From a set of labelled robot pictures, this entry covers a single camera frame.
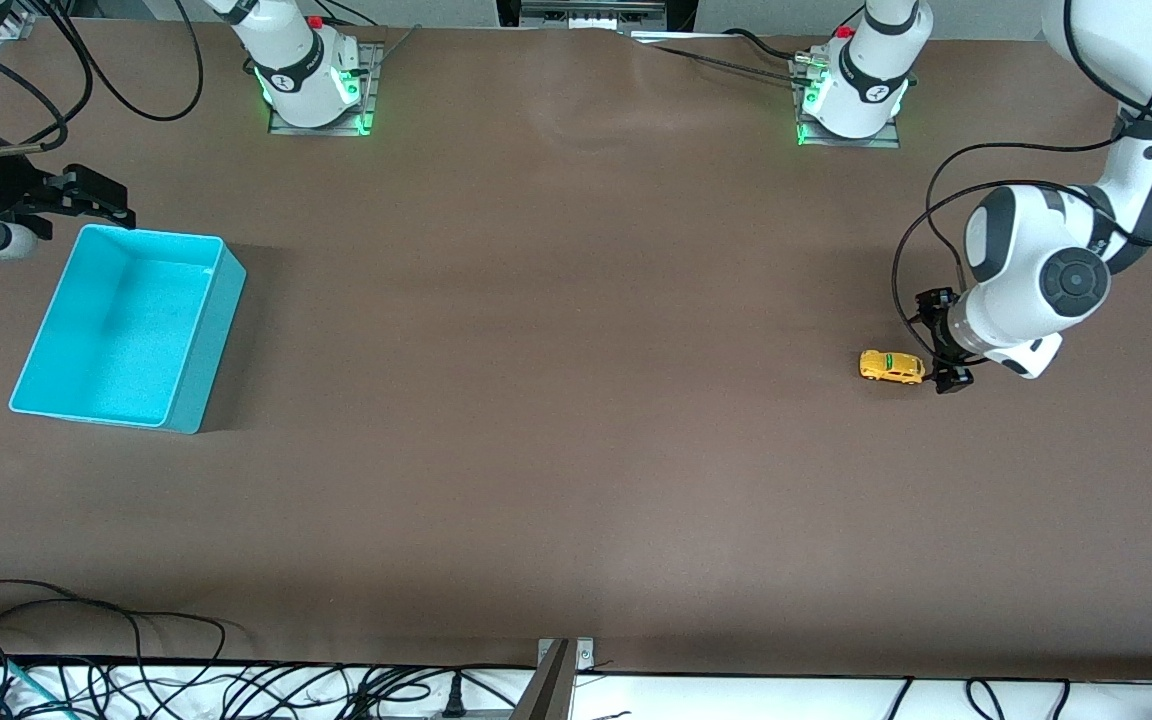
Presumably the grey aluminium profile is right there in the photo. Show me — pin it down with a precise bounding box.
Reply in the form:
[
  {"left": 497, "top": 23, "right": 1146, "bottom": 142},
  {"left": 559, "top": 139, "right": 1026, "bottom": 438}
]
[{"left": 514, "top": 638, "right": 595, "bottom": 720}]

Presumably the thin grey cable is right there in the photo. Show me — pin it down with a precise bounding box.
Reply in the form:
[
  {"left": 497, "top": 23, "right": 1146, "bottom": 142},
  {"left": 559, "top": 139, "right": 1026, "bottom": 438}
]
[{"left": 361, "top": 24, "right": 423, "bottom": 77}]

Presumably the turquoise plastic bin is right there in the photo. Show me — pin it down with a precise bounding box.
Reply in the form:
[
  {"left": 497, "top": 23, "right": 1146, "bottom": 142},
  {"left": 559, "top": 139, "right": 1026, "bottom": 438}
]
[{"left": 8, "top": 224, "right": 247, "bottom": 435}]

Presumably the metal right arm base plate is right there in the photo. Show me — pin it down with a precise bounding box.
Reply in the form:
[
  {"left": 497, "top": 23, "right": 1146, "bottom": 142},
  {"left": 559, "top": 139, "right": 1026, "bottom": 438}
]
[{"left": 268, "top": 42, "right": 379, "bottom": 137}]

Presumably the yellow beetle toy car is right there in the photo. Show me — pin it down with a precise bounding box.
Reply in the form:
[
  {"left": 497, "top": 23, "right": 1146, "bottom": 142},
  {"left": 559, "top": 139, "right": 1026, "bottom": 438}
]
[{"left": 858, "top": 349, "right": 927, "bottom": 386}]

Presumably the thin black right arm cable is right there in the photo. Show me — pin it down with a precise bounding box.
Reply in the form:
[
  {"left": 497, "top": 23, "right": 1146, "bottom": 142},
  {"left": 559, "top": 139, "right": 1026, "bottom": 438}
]
[{"left": 0, "top": 0, "right": 95, "bottom": 157}]

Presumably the grey power strip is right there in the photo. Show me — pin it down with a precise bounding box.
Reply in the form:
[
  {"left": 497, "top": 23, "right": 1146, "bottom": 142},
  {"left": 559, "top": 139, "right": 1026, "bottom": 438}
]
[{"left": 496, "top": 0, "right": 697, "bottom": 31}]

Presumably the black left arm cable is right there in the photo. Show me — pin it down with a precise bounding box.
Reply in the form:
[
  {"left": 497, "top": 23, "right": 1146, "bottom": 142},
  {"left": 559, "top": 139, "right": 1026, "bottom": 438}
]
[{"left": 891, "top": 0, "right": 1152, "bottom": 346}]

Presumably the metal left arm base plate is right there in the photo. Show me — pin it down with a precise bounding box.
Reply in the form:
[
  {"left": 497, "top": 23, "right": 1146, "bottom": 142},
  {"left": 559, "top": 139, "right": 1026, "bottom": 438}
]
[{"left": 794, "top": 55, "right": 902, "bottom": 149}]

